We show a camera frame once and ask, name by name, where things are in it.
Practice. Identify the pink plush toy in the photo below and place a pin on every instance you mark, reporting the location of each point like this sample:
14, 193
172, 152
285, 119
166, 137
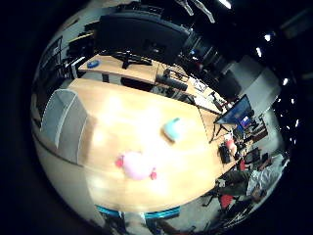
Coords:
137, 165

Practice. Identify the grey felt container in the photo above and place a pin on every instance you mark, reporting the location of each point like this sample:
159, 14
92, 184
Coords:
62, 120

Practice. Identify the teal plush toy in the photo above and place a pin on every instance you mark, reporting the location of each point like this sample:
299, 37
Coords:
174, 130

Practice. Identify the black cylinder speaker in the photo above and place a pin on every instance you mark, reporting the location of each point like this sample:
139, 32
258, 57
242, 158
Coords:
171, 82

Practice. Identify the wooden side desk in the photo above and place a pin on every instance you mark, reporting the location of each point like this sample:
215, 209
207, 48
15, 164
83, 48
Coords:
137, 73

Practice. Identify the black monitor stand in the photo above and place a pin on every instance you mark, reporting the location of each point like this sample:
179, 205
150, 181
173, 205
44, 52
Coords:
131, 58

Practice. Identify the black flat device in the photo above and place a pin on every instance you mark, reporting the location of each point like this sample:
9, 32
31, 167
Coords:
224, 153

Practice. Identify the small screen with blue picture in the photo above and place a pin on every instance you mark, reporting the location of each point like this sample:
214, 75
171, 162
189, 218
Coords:
236, 112

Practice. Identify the red and white bottle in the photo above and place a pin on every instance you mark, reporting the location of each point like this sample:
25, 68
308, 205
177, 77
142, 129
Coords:
232, 145

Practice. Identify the blue tape roll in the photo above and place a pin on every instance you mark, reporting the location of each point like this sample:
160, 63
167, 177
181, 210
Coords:
93, 64

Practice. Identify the large black monitor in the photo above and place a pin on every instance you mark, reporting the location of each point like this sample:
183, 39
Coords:
140, 32

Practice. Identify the white computer case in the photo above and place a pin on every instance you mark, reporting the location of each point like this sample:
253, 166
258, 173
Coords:
77, 67

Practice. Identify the red chair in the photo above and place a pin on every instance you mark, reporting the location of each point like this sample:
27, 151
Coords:
226, 200

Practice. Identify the seated person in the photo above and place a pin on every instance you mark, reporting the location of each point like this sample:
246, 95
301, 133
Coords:
260, 179

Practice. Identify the blue metal frame bar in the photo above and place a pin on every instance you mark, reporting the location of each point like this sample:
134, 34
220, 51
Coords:
163, 213

